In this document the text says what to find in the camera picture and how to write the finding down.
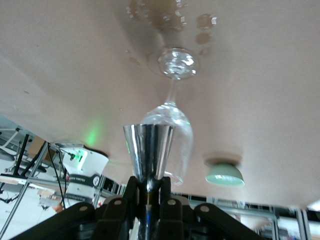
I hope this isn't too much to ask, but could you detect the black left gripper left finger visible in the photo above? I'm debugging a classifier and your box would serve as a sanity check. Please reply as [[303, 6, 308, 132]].
[[9, 174, 142, 240]]

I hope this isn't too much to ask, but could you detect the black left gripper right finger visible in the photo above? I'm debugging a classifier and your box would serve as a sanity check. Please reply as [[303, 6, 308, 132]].
[[158, 174, 266, 240]]

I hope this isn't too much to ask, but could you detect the silver metal jigger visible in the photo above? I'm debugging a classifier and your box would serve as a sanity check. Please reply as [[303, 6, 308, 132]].
[[123, 123, 175, 240]]

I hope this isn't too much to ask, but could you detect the clear wine glass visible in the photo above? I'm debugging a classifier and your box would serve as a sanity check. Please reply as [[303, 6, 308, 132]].
[[139, 47, 201, 187]]

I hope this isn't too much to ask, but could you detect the green ceramic bowl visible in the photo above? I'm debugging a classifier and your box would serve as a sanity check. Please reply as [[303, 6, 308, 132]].
[[204, 161, 245, 188]]

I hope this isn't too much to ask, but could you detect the silver aluminium strut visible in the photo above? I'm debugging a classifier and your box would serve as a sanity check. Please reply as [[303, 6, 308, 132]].
[[4, 140, 50, 226]]

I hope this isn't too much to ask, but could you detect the brown cardboard box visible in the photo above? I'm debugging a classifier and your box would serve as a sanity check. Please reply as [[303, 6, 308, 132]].
[[26, 136, 55, 163]]

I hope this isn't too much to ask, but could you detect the black metal stand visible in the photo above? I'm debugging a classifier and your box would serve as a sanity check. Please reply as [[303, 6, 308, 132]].
[[11, 133, 47, 179]]

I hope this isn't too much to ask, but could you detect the brown table cover sheet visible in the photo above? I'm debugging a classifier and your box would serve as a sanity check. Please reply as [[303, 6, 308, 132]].
[[0, 0, 320, 210]]

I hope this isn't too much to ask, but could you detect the black right base cable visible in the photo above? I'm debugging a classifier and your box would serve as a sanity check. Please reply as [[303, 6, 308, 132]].
[[46, 141, 69, 211]]

